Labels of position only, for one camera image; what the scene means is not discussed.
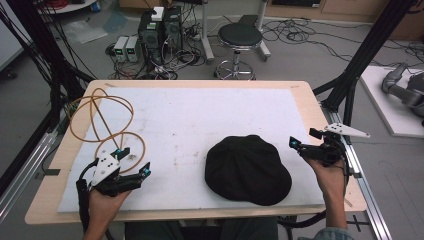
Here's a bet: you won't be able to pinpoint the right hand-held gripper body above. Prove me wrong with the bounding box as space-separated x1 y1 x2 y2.
298 123 371 167

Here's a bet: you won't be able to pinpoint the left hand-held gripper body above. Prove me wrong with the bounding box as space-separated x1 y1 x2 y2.
88 150 142 198

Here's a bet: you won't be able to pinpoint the person's right hand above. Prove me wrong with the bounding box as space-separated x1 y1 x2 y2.
304 156 350 202

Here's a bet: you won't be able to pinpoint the person's left hand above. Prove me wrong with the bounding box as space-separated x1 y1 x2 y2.
87 189 133 222

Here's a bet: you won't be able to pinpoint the black hat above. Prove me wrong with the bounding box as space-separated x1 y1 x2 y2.
204 134 293 207

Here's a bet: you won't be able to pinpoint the white foam board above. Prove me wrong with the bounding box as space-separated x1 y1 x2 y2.
57 87 326 214

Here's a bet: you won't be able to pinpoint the white floor board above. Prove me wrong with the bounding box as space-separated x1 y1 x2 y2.
359 65 424 139

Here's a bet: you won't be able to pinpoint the person's dark trousers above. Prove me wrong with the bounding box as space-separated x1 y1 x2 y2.
124 217 280 240

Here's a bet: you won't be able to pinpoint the grey bench power supply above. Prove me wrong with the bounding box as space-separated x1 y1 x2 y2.
113 35 130 63
125 35 141 63

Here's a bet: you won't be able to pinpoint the black round stool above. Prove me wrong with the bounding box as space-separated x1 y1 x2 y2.
213 22 264 81

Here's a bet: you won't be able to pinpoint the black computer tower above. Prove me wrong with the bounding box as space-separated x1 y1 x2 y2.
162 5 184 51
137 9 165 66

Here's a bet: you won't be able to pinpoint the clear plastic sheet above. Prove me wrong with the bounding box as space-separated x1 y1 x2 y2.
62 19 109 45

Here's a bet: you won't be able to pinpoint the white box with black device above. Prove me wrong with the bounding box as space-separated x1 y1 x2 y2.
149 5 166 22

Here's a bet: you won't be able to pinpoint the orange looped cable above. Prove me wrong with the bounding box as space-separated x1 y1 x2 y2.
66 87 147 174

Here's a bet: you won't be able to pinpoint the aluminium rail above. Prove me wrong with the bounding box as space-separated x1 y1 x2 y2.
0 129 59 224
321 103 394 240

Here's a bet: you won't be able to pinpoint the black metal frame stand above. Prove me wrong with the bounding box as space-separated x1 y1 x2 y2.
312 0 424 127
0 0 96 198

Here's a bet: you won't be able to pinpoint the tangle of black floor cables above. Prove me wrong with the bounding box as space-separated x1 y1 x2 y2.
223 14 424 68

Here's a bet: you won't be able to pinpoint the tangle of cables by computers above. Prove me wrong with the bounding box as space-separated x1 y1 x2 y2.
104 6 208 81

